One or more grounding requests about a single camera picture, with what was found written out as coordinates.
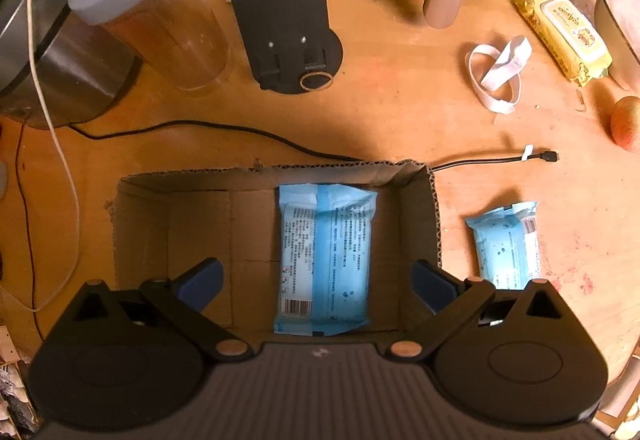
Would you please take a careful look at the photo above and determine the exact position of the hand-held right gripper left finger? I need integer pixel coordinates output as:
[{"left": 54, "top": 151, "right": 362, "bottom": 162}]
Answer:
[{"left": 66, "top": 257, "right": 256, "bottom": 364}]

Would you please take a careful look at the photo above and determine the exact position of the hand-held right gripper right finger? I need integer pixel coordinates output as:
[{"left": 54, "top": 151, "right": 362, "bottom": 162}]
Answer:
[{"left": 385, "top": 259, "right": 569, "bottom": 363}]

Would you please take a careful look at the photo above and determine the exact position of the cardboard box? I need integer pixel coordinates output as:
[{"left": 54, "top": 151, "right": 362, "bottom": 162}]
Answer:
[{"left": 104, "top": 158, "right": 445, "bottom": 337}]

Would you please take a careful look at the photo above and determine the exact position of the blue wet wipes packet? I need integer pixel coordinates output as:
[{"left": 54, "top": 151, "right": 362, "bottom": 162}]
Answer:
[
  {"left": 465, "top": 201, "right": 542, "bottom": 291},
  {"left": 273, "top": 183, "right": 378, "bottom": 337}
]

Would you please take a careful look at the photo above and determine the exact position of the wooden desk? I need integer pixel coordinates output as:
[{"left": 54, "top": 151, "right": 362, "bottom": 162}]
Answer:
[{"left": 0, "top": 0, "right": 640, "bottom": 391}]

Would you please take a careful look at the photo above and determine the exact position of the wooden shoe rack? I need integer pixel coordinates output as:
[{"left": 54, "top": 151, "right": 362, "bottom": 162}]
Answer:
[{"left": 0, "top": 325, "right": 39, "bottom": 440}]

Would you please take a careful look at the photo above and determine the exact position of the white elastic band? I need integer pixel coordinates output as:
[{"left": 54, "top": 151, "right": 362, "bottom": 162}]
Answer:
[{"left": 465, "top": 35, "right": 532, "bottom": 115}]

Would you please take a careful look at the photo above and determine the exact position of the apple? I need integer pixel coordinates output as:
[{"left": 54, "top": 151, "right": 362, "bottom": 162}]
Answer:
[{"left": 609, "top": 96, "right": 640, "bottom": 152}]

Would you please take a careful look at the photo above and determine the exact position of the clear jar with grey lid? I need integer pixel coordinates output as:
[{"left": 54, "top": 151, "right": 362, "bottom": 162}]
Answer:
[{"left": 55, "top": 0, "right": 231, "bottom": 92}]

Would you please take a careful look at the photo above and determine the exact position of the steel rice cooker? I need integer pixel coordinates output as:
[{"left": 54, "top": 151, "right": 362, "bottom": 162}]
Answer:
[{"left": 0, "top": 0, "right": 143, "bottom": 128}]

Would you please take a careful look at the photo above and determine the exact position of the black phone stand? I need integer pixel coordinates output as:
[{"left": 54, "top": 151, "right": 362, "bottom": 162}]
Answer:
[{"left": 222, "top": 0, "right": 345, "bottom": 94}]

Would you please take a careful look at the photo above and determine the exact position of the yellow wet wipes packet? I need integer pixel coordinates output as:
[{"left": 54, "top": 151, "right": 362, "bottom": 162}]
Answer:
[{"left": 514, "top": 0, "right": 613, "bottom": 87}]

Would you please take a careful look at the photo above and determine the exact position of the white bowl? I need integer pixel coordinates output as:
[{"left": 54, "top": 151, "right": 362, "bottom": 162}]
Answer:
[{"left": 594, "top": 0, "right": 640, "bottom": 91}]

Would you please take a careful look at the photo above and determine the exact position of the black cable with white tag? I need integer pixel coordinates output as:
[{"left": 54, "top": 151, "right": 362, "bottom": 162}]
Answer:
[{"left": 67, "top": 119, "right": 560, "bottom": 172}]

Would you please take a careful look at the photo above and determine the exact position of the thin black usb cable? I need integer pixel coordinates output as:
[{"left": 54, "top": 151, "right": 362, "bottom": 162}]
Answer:
[{"left": 14, "top": 120, "right": 47, "bottom": 339}]

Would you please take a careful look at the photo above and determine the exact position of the tan ring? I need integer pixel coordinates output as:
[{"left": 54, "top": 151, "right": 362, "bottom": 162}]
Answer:
[{"left": 299, "top": 71, "right": 334, "bottom": 90}]

